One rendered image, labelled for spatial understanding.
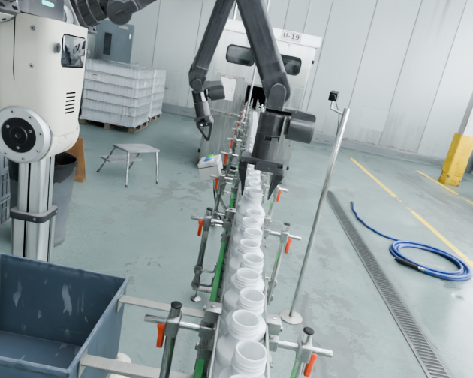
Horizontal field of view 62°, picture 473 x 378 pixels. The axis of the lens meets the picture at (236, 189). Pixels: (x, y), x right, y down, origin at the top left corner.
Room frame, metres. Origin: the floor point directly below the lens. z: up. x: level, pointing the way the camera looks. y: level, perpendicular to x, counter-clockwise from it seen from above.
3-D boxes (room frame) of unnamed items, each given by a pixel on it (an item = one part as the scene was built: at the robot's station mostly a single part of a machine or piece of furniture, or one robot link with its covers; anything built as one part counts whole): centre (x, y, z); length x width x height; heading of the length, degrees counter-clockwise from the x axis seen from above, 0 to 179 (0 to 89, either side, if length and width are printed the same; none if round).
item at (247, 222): (0.79, -0.04, 1.08); 0.06 x 0.06 x 0.17
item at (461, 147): (8.71, -4.59, 0.55); 0.40 x 0.40 x 1.10; 0
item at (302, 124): (0.92, -0.09, 1.39); 0.12 x 0.09 x 0.12; 91
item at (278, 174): (0.91, -0.07, 1.23); 0.07 x 0.07 x 0.09; 0
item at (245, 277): (0.56, -0.04, 1.08); 0.06 x 0.06 x 0.17
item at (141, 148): (4.53, 1.32, 0.21); 0.61 x 0.47 x 0.41; 54
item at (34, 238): (1.13, 0.61, 0.74); 0.11 x 0.11 x 0.40; 0
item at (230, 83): (5.65, 0.40, 1.22); 0.23 x 0.03 x 0.32; 90
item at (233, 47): (6.42, -0.01, 1.05); 1.60 x 1.40 x 2.10; 0
